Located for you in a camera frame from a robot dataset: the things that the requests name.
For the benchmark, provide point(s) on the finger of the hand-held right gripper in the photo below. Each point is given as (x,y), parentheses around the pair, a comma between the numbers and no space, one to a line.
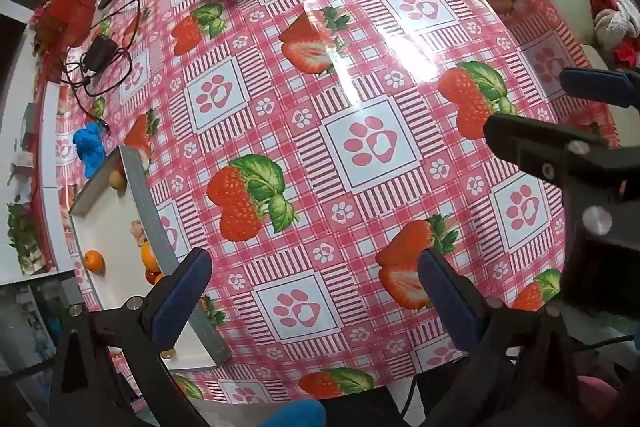
(540,147)
(595,84)

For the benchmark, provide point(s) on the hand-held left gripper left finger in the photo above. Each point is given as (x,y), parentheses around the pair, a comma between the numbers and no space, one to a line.
(182,299)

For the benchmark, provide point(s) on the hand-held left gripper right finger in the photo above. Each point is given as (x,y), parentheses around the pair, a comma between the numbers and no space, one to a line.
(450,302)

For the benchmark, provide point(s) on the white tray with grey rim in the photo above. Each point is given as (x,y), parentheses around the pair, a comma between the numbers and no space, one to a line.
(115,227)

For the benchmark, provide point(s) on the red tomato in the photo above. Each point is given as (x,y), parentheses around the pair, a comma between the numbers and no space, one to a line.
(151,277)

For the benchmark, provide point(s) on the large orange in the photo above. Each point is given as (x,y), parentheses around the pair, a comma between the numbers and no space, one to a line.
(148,255)

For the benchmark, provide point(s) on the red and white plush toy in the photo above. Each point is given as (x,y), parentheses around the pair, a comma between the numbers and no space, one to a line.
(617,24)

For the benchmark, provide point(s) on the cream chair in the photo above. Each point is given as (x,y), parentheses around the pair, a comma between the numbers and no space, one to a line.
(555,2)

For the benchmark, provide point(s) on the small mandarin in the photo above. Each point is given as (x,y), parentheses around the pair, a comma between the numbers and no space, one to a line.
(93,260)

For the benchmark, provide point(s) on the yellow-green round fruit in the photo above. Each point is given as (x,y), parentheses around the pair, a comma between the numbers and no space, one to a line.
(117,180)

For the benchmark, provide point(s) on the glass display cabinet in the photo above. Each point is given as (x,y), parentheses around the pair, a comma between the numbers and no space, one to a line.
(30,322)

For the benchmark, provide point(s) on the blue cloth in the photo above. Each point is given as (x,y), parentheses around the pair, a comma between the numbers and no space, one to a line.
(295,413)

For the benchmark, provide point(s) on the green potted plant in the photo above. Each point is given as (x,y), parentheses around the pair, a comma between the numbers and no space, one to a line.
(25,232)

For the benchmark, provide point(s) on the strawberry print pink tablecloth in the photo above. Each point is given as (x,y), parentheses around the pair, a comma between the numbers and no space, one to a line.
(350,107)

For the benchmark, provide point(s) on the black power adapter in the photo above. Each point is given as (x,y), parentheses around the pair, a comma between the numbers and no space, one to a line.
(100,52)

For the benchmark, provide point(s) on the red packet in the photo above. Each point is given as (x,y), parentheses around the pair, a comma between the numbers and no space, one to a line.
(72,7)

